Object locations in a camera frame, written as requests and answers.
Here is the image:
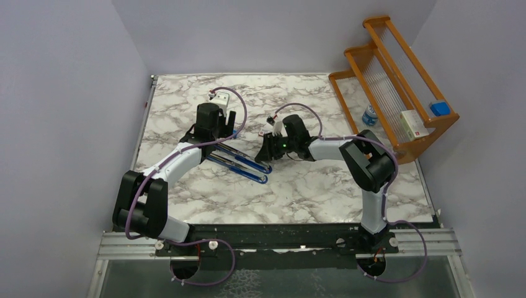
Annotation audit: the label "blue block on rack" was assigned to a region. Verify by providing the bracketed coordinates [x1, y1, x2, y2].
[429, 101, 451, 117]

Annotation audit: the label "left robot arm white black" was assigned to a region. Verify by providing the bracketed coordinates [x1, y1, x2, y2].
[112, 102, 237, 255]

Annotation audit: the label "blue black stapler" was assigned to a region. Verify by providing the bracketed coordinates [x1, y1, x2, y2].
[215, 143, 272, 174]

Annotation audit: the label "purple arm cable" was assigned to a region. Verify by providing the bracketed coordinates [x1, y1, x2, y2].
[124, 86, 249, 287]
[267, 102, 428, 284]

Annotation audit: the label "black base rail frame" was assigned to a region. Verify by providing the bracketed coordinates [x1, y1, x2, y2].
[98, 222, 461, 273]

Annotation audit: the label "orange wooden tiered rack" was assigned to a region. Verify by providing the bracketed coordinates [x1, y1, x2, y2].
[329, 16, 460, 164]

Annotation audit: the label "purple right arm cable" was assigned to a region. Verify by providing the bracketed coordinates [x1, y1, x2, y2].
[267, 102, 428, 284]

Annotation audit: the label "white red carton box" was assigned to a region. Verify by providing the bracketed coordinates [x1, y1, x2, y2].
[399, 110, 429, 141]

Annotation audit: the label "blue lidded small jar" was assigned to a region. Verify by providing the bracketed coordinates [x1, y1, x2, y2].
[362, 104, 378, 127]

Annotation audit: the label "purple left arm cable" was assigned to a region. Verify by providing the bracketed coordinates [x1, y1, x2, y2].
[124, 86, 249, 287]

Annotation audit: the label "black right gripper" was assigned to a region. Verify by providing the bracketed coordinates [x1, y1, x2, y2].
[254, 132, 297, 162]

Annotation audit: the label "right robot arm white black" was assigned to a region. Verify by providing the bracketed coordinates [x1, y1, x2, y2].
[256, 114, 398, 253]

